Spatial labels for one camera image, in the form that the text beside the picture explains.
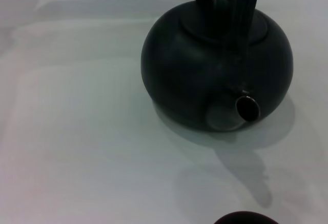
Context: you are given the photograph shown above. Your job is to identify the black round teapot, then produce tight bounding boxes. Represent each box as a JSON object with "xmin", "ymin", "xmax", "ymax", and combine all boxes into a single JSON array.
[{"xmin": 140, "ymin": 0, "xmax": 294, "ymax": 133}]

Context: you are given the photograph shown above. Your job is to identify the dark brown teacup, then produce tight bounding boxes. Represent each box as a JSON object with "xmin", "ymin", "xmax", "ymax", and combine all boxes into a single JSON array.
[{"xmin": 212, "ymin": 210, "xmax": 280, "ymax": 224}]

